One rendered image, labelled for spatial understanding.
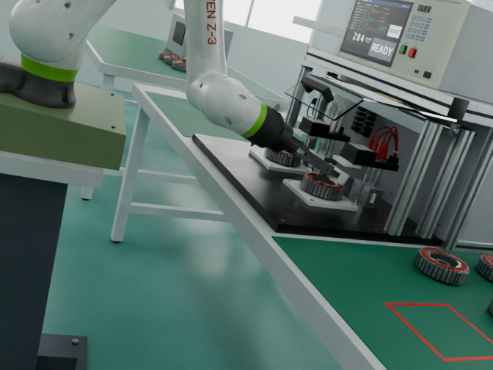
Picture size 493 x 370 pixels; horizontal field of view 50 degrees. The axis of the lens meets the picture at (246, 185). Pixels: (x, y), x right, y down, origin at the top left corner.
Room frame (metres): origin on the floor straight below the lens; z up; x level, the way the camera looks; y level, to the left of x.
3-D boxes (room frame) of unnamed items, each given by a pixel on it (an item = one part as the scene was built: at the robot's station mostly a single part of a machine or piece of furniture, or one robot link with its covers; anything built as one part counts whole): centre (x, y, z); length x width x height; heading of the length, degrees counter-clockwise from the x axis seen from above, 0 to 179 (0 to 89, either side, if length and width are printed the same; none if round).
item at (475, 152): (1.56, -0.36, 0.92); 0.66 x 0.01 x 0.30; 27
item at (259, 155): (1.55, -0.08, 0.78); 0.15 x 0.15 x 0.01; 27
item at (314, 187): (1.34, -0.19, 0.80); 0.11 x 0.11 x 0.04
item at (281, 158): (1.55, -0.08, 0.80); 0.11 x 0.11 x 0.04
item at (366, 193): (1.40, -0.32, 0.80); 0.07 x 0.05 x 0.06; 27
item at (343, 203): (1.34, -0.19, 0.78); 0.15 x 0.15 x 0.01; 27
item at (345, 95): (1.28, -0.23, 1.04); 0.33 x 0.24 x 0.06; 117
